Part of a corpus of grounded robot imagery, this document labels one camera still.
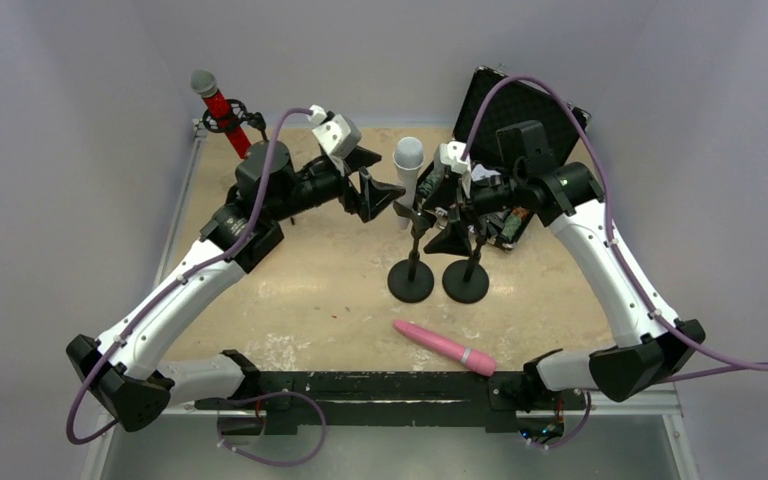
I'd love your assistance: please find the white microphone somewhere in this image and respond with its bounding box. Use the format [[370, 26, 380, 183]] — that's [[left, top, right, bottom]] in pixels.
[[393, 136, 425, 208]]

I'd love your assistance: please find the black round-base stand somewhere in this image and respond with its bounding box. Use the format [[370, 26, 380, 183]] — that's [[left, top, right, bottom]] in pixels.
[[387, 202, 436, 303], [442, 219, 489, 304]]

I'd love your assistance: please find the red glitter microphone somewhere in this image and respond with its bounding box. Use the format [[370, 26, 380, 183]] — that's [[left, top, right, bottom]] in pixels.
[[190, 69, 254, 159]]

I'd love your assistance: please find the black tripod shock mount stand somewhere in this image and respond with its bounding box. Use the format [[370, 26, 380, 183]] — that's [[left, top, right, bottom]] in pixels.
[[202, 93, 297, 212]]

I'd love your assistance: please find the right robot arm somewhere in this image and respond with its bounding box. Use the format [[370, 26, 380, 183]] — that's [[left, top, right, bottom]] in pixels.
[[421, 120, 706, 403]]

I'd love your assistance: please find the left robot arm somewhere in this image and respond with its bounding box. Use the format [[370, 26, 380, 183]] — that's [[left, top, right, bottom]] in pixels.
[[66, 140, 405, 432]]

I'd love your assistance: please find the white card deck box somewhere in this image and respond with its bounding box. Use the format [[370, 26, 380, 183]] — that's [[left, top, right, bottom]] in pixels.
[[471, 164, 501, 182]]

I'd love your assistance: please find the black poker chip case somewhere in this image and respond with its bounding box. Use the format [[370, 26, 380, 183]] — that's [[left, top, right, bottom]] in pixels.
[[453, 66, 579, 251]]

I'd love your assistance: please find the pink microphone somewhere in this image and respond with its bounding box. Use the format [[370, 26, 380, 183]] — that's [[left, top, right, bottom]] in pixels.
[[392, 320, 497, 377]]

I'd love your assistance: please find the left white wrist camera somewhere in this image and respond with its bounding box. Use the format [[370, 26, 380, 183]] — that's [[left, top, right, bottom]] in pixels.
[[307, 105, 362, 177]]

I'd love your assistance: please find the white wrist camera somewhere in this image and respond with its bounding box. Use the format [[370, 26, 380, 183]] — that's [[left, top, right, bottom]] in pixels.
[[307, 105, 362, 177], [437, 140, 472, 192]]

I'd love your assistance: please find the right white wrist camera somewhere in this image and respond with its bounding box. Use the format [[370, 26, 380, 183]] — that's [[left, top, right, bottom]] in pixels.
[[437, 140, 472, 192]]

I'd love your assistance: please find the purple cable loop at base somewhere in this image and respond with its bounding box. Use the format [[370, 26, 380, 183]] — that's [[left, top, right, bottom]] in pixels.
[[216, 390, 328, 469]]

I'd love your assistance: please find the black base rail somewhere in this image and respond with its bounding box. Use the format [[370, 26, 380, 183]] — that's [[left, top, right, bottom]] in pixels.
[[194, 371, 585, 435]]

